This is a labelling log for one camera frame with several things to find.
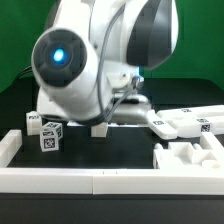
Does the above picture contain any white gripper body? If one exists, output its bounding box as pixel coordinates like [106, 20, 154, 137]
[35, 71, 153, 126]

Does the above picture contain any white chair seat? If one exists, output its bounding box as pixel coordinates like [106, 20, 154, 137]
[153, 142, 224, 170]

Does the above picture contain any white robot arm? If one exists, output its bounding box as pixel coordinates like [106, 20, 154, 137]
[31, 0, 178, 125]

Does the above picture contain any white chair back piece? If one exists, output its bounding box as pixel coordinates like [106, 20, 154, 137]
[157, 105, 224, 138]

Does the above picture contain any grey braided cable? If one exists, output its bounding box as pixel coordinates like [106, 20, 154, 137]
[95, 3, 141, 124]

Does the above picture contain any black cable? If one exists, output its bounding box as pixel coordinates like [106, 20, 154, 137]
[14, 65, 34, 81]

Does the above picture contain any white U-shaped fence wall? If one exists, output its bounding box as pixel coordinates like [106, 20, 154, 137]
[0, 130, 224, 195]

